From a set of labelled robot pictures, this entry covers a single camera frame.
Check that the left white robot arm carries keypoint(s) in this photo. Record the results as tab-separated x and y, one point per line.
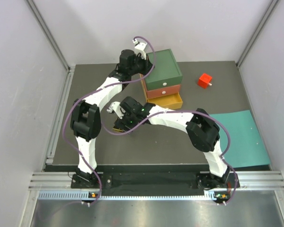
85	118

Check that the grey slotted cable duct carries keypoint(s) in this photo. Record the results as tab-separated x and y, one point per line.
90	196

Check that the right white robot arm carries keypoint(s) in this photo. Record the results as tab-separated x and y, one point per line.
203	131

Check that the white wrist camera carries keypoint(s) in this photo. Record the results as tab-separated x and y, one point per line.
139	49
115	108

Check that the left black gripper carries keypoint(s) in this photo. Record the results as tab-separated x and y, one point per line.
146	64

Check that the red cube with peg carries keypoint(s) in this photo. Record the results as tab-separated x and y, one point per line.
204	80

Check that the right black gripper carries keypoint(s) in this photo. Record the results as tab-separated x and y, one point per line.
121	123

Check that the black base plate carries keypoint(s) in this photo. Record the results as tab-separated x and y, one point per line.
153	180

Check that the teal mat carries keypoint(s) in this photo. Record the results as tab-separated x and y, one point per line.
246	148

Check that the green drawer box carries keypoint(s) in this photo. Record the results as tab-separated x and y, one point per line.
166	72

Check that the gold black lipstick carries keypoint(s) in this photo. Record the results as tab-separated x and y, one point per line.
118	129

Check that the yellow drawer box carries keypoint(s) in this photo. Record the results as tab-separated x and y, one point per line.
166	97

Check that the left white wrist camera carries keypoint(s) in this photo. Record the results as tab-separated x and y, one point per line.
139	49

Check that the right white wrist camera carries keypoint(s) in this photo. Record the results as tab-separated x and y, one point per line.
115	108

